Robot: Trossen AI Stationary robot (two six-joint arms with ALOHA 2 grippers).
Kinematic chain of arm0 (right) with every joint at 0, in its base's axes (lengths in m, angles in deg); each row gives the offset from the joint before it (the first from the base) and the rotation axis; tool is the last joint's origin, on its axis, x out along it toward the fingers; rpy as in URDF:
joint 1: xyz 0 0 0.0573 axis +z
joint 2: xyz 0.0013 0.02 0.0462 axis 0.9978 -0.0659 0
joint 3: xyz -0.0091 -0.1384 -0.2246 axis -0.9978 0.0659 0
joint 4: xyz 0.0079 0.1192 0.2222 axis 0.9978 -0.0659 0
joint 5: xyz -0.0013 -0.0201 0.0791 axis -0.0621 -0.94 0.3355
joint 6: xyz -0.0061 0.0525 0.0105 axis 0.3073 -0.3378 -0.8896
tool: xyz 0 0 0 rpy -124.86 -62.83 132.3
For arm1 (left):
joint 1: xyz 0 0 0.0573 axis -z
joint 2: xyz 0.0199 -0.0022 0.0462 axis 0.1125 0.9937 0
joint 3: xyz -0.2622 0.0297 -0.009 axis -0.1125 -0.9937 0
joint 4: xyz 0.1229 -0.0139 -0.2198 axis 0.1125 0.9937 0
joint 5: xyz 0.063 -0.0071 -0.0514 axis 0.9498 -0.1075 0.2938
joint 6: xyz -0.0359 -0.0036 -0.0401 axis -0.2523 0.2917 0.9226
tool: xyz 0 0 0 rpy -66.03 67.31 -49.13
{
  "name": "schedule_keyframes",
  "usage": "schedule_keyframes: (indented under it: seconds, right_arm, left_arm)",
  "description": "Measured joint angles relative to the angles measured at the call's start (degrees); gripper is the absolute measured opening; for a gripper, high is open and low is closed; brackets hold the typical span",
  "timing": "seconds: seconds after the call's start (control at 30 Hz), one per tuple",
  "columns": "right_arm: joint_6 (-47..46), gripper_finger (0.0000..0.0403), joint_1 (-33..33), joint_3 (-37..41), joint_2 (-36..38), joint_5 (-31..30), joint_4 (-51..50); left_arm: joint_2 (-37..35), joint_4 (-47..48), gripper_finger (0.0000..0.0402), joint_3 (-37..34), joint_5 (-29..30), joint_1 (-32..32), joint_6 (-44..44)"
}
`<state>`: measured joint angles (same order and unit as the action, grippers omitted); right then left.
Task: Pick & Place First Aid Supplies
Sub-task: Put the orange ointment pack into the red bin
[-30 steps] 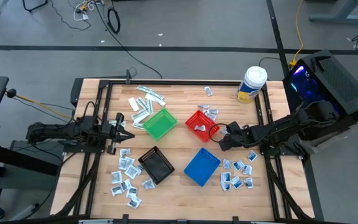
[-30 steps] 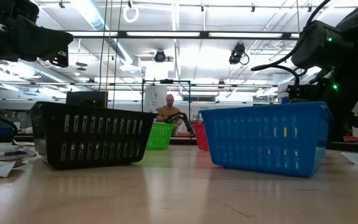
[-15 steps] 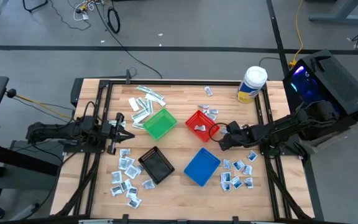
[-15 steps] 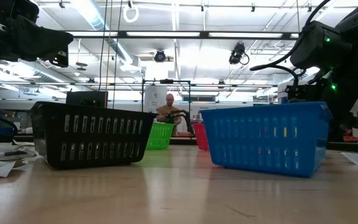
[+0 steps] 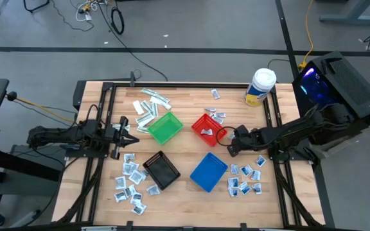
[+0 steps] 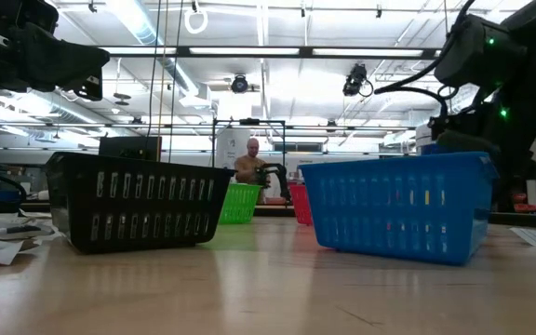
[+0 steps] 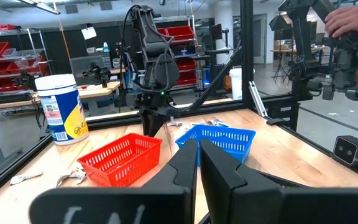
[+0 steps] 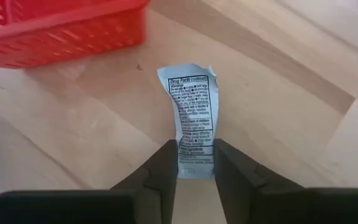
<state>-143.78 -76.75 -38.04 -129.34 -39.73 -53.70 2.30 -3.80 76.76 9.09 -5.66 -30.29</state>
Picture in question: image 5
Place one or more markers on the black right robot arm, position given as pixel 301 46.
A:
pixel 284 133

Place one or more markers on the black plastic basket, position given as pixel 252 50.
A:
pixel 161 170

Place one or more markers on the black white square packet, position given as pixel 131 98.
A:
pixel 136 198
pixel 129 157
pixel 129 191
pixel 126 168
pixel 120 196
pixel 139 209
pixel 153 190
pixel 120 182
pixel 134 165
pixel 144 174
pixel 135 177

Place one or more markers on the silver aluminium bar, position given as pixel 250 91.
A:
pixel 98 228
pixel 273 229

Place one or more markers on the green plastic basket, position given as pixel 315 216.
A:
pixel 165 127

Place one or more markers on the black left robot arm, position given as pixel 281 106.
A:
pixel 59 134

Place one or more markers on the black power box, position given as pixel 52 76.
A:
pixel 79 94

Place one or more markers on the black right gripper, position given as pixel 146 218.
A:
pixel 244 141

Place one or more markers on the black computer tower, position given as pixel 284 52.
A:
pixel 348 83

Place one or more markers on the black aluminium rig frame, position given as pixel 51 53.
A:
pixel 188 85

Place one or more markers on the blue white square packet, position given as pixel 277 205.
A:
pixel 256 175
pixel 243 188
pixel 261 160
pixel 234 169
pixel 233 182
pixel 233 192
pixel 257 188
pixel 246 170

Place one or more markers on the black stand base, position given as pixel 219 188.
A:
pixel 35 9

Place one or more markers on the red plastic basket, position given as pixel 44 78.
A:
pixel 208 126

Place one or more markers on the white container with blue band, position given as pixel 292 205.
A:
pixel 263 80

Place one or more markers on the green white long packet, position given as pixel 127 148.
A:
pixel 126 127
pixel 142 129
pixel 148 92
pixel 144 119
pixel 146 106
pixel 155 109
pixel 162 97

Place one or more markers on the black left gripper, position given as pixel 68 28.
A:
pixel 117 141

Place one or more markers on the grey table leg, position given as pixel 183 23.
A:
pixel 352 17

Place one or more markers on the blue plastic basket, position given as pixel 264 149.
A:
pixel 209 172

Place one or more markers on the black frame clamp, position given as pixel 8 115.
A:
pixel 133 78

